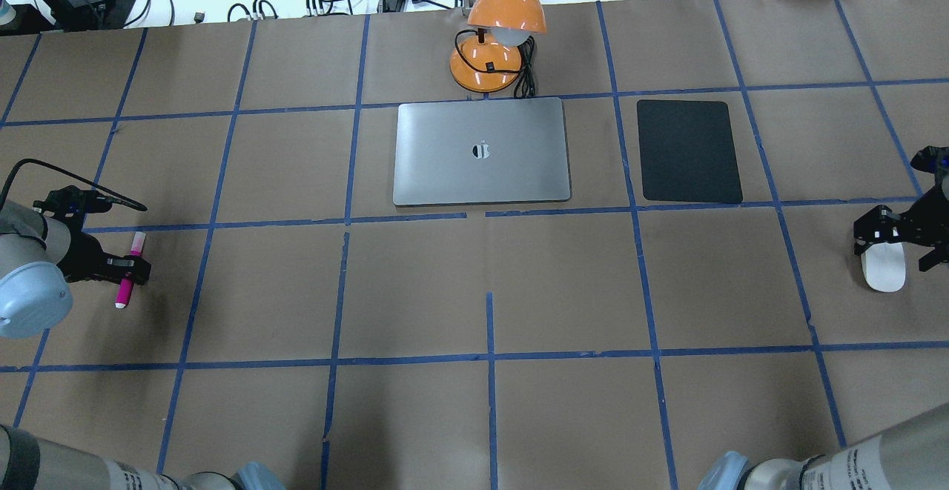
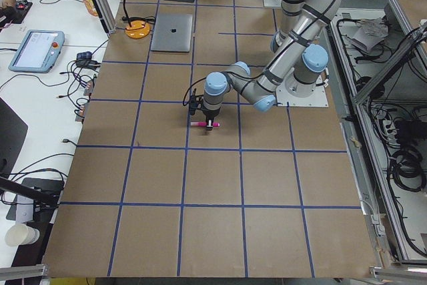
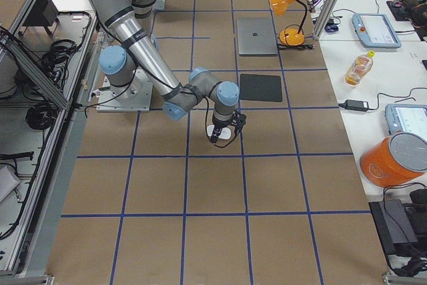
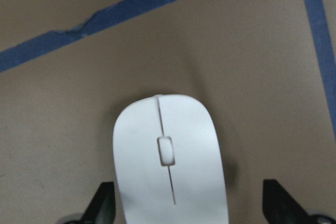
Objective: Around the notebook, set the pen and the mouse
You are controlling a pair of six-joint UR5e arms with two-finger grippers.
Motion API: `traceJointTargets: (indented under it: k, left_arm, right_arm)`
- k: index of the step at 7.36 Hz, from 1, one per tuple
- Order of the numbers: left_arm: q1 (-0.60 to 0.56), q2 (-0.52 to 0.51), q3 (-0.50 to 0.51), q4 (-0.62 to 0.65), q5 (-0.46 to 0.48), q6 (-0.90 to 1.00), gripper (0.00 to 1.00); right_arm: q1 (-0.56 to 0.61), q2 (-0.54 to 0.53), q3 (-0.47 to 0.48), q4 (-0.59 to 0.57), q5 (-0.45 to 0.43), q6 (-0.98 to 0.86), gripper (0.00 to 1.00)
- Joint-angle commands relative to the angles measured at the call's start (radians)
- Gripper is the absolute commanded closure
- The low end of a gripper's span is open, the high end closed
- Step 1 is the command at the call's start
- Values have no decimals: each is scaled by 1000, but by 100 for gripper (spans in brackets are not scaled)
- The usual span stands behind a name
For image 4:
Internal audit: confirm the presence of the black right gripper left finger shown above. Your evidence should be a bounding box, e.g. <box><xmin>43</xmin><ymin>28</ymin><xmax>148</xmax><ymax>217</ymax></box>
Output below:
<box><xmin>81</xmin><ymin>182</ymin><xmax>116</xmax><ymax>224</ymax></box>

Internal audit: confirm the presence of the white computer mouse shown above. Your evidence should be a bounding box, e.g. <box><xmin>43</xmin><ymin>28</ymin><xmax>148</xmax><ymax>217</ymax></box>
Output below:
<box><xmin>113</xmin><ymin>94</ymin><xmax>229</xmax><ymax>223</ymax></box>

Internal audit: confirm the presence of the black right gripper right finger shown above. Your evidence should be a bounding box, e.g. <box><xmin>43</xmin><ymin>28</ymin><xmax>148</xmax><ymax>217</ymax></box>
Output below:
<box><xmin>262</xmin><ymin>179</ymin><xmax>315</xmax><ymax>224</ymax></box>

